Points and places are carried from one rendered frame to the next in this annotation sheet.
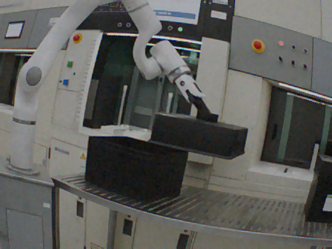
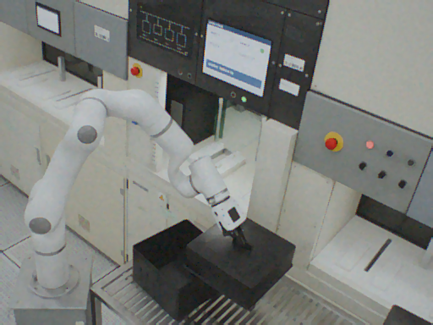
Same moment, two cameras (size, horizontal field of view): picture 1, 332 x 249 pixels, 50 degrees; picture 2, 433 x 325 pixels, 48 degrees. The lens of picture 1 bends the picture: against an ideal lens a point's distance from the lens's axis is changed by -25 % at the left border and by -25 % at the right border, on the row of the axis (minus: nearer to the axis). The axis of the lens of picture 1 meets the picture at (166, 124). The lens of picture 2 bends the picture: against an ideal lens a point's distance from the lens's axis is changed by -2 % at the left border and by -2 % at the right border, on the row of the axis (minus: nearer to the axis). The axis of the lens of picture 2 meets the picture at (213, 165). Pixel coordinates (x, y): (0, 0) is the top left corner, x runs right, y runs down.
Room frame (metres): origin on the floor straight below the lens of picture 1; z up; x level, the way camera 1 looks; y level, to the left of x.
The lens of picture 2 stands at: (0.35, -0.34, 2.23)
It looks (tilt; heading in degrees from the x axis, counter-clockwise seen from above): 33 degrees down; 15
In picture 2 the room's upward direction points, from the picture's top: 7 degrees clockwise
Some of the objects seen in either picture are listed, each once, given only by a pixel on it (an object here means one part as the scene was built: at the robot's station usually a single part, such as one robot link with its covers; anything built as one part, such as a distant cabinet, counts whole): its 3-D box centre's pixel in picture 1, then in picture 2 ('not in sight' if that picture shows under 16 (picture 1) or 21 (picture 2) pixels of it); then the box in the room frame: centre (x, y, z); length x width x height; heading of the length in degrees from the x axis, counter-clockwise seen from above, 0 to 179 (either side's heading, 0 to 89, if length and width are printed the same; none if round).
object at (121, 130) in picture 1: (127, 131); (216, 158); (2.39, 0.19, 0.89); 0.22 x 0.21 x 0.04; 160
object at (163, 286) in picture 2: (134, 167); (181, 267); (1.65, 0.08, 0.85); 0.28 x 0.28 x 0.17; 62
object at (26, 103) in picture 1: (27, 90); (47, 213); (1.49, 0.55, 1.07); 0.19 x 0.12 x 0.24; 26
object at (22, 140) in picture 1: (21, 145); (52, 262); (1.46, 0.54, 0.85); 0.19 x 0.19 x 0.18
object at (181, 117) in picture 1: (204, 130); (240, 252); (1.64, -0.14, 1.02); 0.29 x 0.29 x 0.13; 70
